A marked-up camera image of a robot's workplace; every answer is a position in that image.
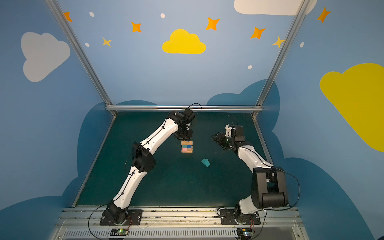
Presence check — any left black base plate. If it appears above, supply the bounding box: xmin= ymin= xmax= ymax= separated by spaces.
xmin=100 ymin=210 xmax=143 ymax=226

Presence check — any right controller board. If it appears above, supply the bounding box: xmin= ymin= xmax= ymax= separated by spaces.
xmin=237 ymin=228 xmax=254 ymax=240

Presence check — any teal house-shaped block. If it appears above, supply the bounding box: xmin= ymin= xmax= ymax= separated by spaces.
xmin=201 ymin=159 xmax=211 ymax=167

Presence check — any back aluminium frame rail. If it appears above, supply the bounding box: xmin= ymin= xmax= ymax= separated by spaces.
xmin=106 ymin=105 xmax=263 ymax=112

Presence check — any front aluminium rail bed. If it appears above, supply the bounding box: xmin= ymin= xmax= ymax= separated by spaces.
xmin=50 ymin=207 xmax=309 ymax=240

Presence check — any right aluminium frame post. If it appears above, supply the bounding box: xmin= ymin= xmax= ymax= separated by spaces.
xmin=256 ymin=0 xmax=312 ymax=108

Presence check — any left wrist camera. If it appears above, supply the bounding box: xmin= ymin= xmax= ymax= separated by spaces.
xmin=182 ymin=108 xmax=195 ymax=124

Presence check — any left aluminium frame post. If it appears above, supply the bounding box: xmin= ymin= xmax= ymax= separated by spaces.
xmin=45 ymin=0 xmax=113 ymax=107

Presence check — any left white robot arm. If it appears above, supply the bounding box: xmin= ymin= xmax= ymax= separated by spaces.
xmin=100 ymin=108 xmax=196 ymax=226

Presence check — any controller board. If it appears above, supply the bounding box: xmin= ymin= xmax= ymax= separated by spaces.
xmin=237 ymin=228 xmax=254 ymax=240
xmin=110 ymin=228 xmax=130 ymax=237

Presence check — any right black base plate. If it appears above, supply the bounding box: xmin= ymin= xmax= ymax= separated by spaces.
xmin=217 ymin=208 xmax=261 ymax=225

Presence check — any left controller board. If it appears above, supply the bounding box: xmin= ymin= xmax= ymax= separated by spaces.
xmin=110 ymin=228 xmax=130 ymax=237

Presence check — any aluminium frame post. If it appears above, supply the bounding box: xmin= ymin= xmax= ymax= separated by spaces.
xmin=256 ymin=0 xmax=312 ymax=108
xmin=45 ymin=0 xmax=113 ymax=107

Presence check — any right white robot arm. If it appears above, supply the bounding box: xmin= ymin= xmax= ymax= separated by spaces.
xmin=212 ymin=125 xmax=289 ymax=225

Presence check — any long natural wood block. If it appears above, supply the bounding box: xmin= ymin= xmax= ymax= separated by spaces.
xmin=181 ymin=141 xmax=193 ymax=145

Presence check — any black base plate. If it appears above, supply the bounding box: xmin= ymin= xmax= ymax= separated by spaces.
xmin=100 ymin=210 xmax=143 ymax=226
xmin=217 ymin=208 xmax=261 ymax=225

